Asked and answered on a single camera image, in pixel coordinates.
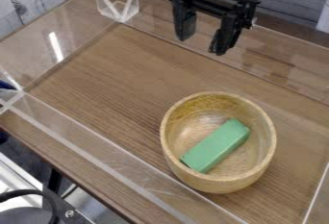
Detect black table leg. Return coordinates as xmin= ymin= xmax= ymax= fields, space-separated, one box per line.
xmin=48 ymin=169 xmax=63 ymax=193

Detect black metal bracket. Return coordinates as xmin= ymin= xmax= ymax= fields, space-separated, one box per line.
xmin=42 ymin=187 xmax=95 ymax=224

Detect clear acrylic tray walls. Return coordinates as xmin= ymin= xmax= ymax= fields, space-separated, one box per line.
xmin=0 ymin=0 xmax=329 ymax=224

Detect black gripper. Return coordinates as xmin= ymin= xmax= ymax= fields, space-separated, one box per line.
xmin=172 ymin=0 xmax=260 ymax=56

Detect green rectangular block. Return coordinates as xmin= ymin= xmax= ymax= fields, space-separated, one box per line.
xmin=180 ymin=118 xmax=250 ymax=174

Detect brown wooden bowl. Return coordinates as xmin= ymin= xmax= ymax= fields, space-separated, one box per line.
xmin=159 ymin=91 xmax=278 ymax=194

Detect black cable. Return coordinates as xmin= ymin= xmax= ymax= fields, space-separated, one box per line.
xmin=0 ymin=188 xmax=59 ymax=224

